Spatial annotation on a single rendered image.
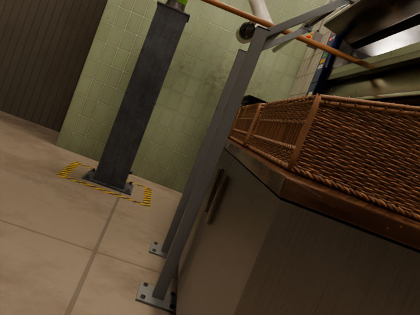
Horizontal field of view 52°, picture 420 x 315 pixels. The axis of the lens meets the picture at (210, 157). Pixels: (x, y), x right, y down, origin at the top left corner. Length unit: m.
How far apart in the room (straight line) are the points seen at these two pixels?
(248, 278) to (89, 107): 3.03
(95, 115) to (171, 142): 0.64
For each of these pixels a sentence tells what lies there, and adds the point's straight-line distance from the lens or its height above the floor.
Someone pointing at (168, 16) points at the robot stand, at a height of 1.14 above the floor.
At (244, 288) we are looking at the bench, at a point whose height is 0.41.
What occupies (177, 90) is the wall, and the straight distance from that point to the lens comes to 3.48.
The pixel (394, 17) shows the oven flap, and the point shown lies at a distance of 2.21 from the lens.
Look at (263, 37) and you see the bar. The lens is 1.42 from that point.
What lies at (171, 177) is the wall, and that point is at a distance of 3.51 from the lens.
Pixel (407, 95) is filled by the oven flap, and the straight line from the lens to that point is 1.59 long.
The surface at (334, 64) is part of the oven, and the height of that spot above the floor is 1.21.
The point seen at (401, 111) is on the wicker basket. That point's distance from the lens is 0.88.
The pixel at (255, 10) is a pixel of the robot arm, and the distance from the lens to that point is 2.74.
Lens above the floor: 0.61
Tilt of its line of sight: 4 degrees down
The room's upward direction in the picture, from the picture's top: 21 degrees clockwise
